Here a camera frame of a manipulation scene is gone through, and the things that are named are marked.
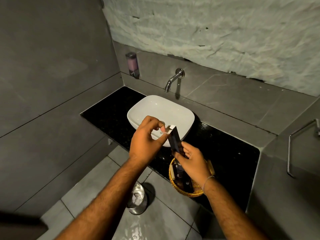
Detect person's left forearm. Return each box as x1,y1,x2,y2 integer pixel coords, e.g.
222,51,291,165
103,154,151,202
55,157,151,240

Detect chrome wall faucet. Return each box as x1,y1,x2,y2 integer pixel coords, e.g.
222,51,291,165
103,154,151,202
164,68,185,93

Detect woven wicker basket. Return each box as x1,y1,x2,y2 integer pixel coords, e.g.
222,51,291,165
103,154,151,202
169,157,215,198

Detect shiny metal waste bin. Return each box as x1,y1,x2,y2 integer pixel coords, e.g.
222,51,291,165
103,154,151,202
126,183,148,215

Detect person's left hand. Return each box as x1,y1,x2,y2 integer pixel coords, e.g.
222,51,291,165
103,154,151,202
129,115,169,165

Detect person's right hand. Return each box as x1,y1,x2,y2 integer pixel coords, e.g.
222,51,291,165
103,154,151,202
172,141,215,187

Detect dark toiletry packet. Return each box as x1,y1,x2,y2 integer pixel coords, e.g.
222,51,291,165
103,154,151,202
173,159,186,182
180,175,197,194

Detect person's right forearm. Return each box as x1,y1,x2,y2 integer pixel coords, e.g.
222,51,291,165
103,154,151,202
203,177,268,240

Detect chrome towel rail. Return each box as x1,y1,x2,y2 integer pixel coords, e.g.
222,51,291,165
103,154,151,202
286,119,320,178

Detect thin thread bracelet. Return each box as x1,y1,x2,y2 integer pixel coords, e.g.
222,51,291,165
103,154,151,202
203,175,215,194

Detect crumpled white paper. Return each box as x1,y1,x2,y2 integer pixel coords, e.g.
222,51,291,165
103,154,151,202
129,192,144,205

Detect dark slim toiletry box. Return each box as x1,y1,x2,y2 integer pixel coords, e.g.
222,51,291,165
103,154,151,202
167,125,187,158

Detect white ceramic sink basin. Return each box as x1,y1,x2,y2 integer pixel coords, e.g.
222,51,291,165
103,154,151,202
127,95,195,147

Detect wall soap dispenser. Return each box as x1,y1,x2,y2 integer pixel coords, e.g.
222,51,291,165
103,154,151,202
125,52,140,79

